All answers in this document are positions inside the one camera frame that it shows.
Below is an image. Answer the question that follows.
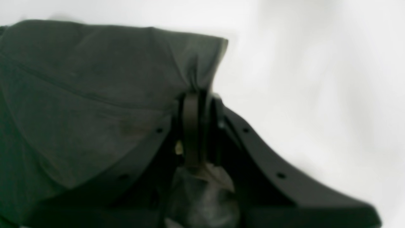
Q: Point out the dark grey t-shirt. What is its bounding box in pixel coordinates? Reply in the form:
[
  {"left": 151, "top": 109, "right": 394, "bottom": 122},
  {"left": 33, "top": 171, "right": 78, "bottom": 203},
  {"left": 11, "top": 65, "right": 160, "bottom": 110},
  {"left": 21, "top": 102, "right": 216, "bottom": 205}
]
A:
[{"left": 0, "top": 19, "right": 228, "bottom": 228}]

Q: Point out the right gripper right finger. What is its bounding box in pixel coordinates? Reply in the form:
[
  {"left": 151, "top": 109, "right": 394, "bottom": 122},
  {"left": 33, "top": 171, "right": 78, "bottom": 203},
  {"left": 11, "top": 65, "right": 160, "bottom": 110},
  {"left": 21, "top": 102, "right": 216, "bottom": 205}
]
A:
[{"left": 207, "top": 94, "right": 382, "bottom": 228}]

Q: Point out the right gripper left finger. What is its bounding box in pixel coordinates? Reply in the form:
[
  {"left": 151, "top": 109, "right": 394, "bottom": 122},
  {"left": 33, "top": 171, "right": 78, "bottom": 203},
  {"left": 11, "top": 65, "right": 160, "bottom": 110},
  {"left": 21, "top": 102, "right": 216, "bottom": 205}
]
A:
[{"left": 28, "top": 93, "right": 204, "bottom": 228}]

